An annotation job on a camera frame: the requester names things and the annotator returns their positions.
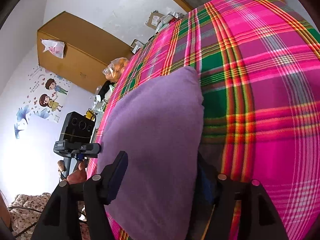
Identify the purple fleece garment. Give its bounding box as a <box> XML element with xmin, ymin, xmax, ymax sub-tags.
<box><xmin>98</xmin><ymin>67</ymin><xmax>203</xmax><ymax>239</ymax></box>

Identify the person left hand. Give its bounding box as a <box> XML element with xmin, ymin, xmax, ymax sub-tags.
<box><xmin>62</xmin><ymin>161</ymin><xmax>87</xmax><ymax>184</ymax></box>

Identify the floral patterned quilt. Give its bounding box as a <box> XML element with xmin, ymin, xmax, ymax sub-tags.
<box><xmin>6</xmin><ymin>192</ymin><xmax>91</xmax><ymax>240</ymax></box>

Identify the black cloth on table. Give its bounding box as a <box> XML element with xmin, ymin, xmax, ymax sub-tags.
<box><xmin>96</xmin><ymin>80</ymin><xmax>115</xmax><ymax>102</ymax></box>

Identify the white plastic bag on cabinet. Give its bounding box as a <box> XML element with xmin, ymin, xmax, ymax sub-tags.
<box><xmin>41</xmin><ymin>39</ymin><xmax>65</xmax><ymax>59</ymax></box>

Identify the pink plaid bed sheet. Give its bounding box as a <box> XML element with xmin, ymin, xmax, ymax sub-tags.
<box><xmin>96</xmin><ymin>0</ymin><xmax>319</xmax><ymax>239</ymax></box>

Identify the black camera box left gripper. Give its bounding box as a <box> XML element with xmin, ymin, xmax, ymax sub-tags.
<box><xmin>59</xmin><ymin>112</ymin><xmax>95</xmax><ymax>144</ymax></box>

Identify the cartoon couple wall sticker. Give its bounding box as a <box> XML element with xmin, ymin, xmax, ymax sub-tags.
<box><xmin>39</xmin><ymin>78</ymin><xmax>68</xmax><ymax>112</ymax></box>

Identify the wooden wall cabinet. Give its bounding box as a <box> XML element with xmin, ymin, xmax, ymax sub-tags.
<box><xmin>37</xmin><ymin>11</ymin><xmax>133</xmax><ymax>93</ymax></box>

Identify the cardboard box by wall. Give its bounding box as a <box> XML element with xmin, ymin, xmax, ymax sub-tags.
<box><xmin>145</xmin><ymin>10</ymin><xmax>164</xmax><ymax>30</ymax></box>

